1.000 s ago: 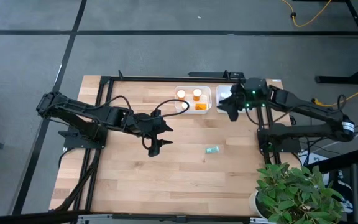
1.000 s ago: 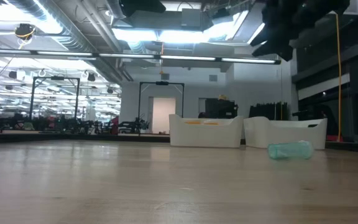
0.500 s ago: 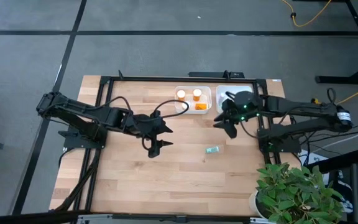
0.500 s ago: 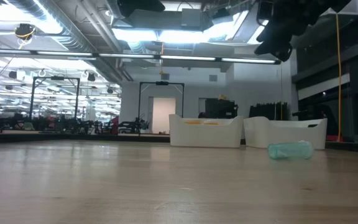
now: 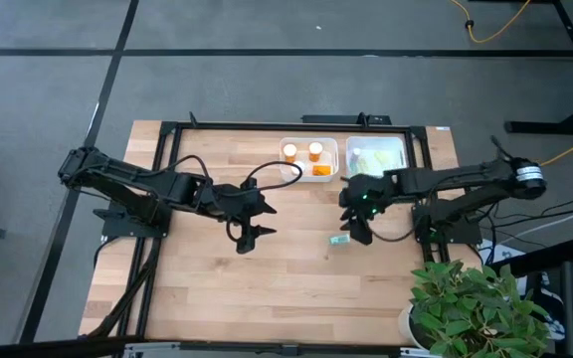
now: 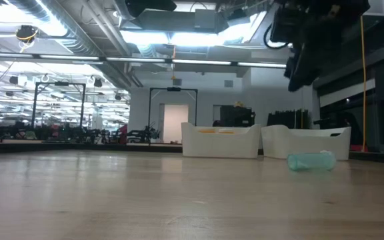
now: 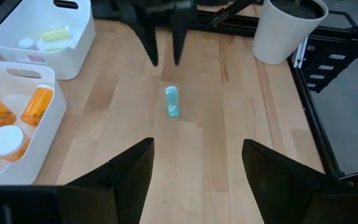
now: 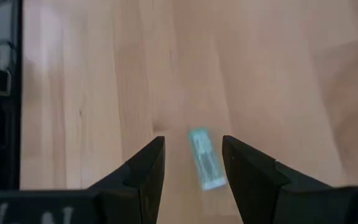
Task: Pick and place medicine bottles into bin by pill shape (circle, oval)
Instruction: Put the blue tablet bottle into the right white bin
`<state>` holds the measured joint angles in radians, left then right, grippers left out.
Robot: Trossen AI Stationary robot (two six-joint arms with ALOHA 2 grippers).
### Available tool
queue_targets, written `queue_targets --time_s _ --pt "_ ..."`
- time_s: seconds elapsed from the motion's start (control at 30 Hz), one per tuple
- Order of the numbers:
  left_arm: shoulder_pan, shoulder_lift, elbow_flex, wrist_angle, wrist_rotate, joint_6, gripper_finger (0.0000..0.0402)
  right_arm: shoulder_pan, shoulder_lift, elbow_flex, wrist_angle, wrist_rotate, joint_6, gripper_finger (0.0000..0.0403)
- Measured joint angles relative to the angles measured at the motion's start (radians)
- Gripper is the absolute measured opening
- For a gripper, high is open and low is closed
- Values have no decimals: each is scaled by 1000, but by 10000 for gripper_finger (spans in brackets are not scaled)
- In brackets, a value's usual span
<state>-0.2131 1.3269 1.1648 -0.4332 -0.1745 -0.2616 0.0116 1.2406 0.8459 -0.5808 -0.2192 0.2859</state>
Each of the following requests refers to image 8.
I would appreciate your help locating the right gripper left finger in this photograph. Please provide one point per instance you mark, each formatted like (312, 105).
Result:
(141, 193)

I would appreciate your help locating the black aluminium rig frame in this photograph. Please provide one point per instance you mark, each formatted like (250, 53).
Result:
(16, 109)

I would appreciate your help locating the small teal packet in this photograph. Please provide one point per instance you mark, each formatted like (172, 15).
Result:
(206, 161)

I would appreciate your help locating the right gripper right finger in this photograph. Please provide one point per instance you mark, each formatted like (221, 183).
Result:
(259, 193)

